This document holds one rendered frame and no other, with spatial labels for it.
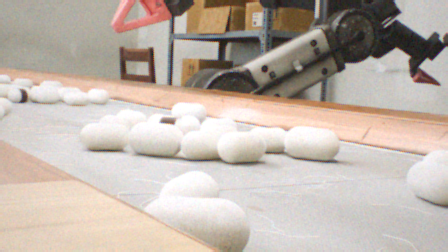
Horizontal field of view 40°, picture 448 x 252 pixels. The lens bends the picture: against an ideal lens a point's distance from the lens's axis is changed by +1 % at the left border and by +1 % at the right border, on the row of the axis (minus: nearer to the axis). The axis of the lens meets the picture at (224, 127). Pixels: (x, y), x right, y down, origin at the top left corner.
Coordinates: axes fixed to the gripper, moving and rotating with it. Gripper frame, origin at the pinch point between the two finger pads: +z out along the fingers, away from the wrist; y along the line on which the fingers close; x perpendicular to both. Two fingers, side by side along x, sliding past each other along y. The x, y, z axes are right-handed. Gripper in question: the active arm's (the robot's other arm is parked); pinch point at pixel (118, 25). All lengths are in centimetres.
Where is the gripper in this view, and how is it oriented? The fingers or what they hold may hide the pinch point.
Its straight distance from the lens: 86.4
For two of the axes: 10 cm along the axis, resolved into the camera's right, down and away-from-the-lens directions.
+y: 5.6, 1.0, -8.2
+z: -6.6, 6.6, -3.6
